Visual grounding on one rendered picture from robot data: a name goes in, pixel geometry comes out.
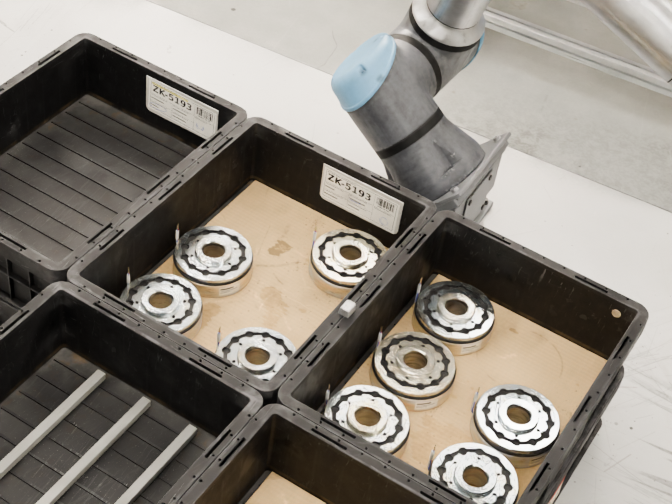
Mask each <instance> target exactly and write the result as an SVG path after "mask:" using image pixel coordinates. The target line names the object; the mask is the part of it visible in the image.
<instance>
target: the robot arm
mask: <svg viewBox="0 0 672 504"><path fill-rule="evenodd" d="M490 1H491V0H413V1H412V3H411V5H410V7H409V9H408V11H407V13H406V15H405V17H404V18H403V20H402V21H401V23H400V24H399V25H398V26H397V27H396V28H395V29H394V30H393V31H392V32H391V33H390V34H387V33H379V34H376V35H374V36H373V37H371V38H370V39H368V40H367V41H365V42H364V43H363V44H361V45H360V46H359V47H358V48H357V49H356V50H355V51H354V52H353V53H351V54H350V55H349V56H348V57H347V58H346V59H345V60H344V61H343V62H342V63H341V64H340V66H339V67H338V68H337V70H336V71H335V73H334V74H333V77H332V79H331V87H332V91H333V92H334V94H335V96H336V97H337V99H338V100H339V102H340V106H341V107H342V109H343V110H344V111H346V112H347V113H348V115H349V116H350V118H351V119H352V120H353V122H354V123H355V125H356V126H357V127H358V129H359V130H360V132H361V133H362V134H363V136H364V137H365V139H366V140H367V141H368V143H369V144H370V146H371V147H372V148H373V150H374V151H375V153H376V154H377V155H378V157H379V158H380V160H381V161H382V163H383V165H384V168H385V171H386V174H387V178H388V179H389V180H391V181H393V182H395V183H397V184H399V185H401V186H403V187H405V188H407V189H409V190H411V191H413V192H415V193H417V194H419V195H421V196H423V197H425V198H427V199H429V200H431V201H432V202H433V201H435V200H437V199H438V198H440V197H441V196H443V195H445V194H446V193H448V192H449V191H450V189H451V188H452V187H454V186H457V185H459V184H460V183H461V182H462V181H464V180H465V179H466V178H467V177H468V176H469V175H470V174H471V173H472V172H473V171H474V170H475V169H476V168H477V167H478V166H479V165H480V164H481V162H482V161H483V159H484V157H485V152H484V151H483V149H482V148H481V146H480V145H479V143H478V142H477V141H476V140H475V139H473V138H472V137H471V136H469V135H468V134H467V133H465V132H464V131H463V130H462V129H460V128H459V127H458V126H456V125H455V124H454V123H452V122H451V121H450V120H448V119H447V118H446V116H445V115H444V114H443V112H442V111H441V109H440V108H439V106H438V105H437V103H436V102H435V100H434V99H433V98H434V97H435V96H436V95H437V94H438V93H439V92H440V91H441V90H442V89H443V88H444V87H445V86H446V85H447V84H448V83H449V82H450V81H451V80H452V79H453V78H454V77H455V76H456V75H457V74H458V73H459V72H460V71H461V70H463V69H464V68H466V67H467V66H468V65H469V64H470V63H471V62H472V61H473V60H474V59H475V57H476V55H477V54H478V52H479V50H480V49H481V47H482V44H483V41H484V30H485V17H484V14H483V13H484V11H485V10H486V8H487V6H488V5H489V3H490ZM579 1H580V2H581V3H582V4H583V5H584V6H585V7H587V8H588V9H589V10H590V11H591V12H592V13H593V14H594V15H595V16H596V17H597V18H598V19H599V20H601V21H602V22H603V23H604V24H605V25H606V26H607V27H608V28H609V29H610V30H611V31H612V32H613V33H615V34H616V35H617V36H618V37H619V38H620V39H621V40H622V41H623V42H624V43H625V44H626V45H627V46H629V47H630V48H631V49H632V50H633V51H634V52H635V53H636V54H637V55H638V56H639V57H640V58H641V59H643V60H644V61H645V62H646V63H647V64H648V65H649V66H650V67H651V68H652V69H653V70H654V71H655V72H657V73H658V74H659V75H660V76H661V77H662V78H663V79H664V80H665V81H666V82H667V83H668V84H669V85H671V86H672V0H579Z"/></svg>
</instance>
